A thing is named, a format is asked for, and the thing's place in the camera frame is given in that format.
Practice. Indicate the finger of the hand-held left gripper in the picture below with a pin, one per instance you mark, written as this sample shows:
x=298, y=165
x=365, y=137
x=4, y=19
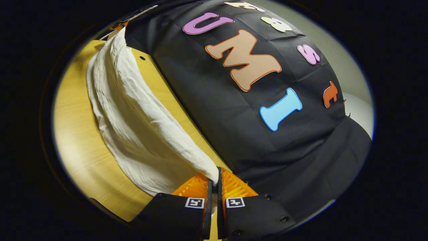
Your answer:
x=119, y=26

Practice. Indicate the white jeans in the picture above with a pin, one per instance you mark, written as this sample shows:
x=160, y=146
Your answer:
x=133, y=117

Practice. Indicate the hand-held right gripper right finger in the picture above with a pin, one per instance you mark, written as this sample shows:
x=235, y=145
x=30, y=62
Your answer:
x=254, y=214

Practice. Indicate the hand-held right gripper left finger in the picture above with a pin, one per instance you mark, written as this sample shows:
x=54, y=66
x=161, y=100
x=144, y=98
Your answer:
x=170, y=214

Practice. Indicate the black backdrop cloth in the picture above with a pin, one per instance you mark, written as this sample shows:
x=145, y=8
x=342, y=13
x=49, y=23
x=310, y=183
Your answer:
x=217, y=117

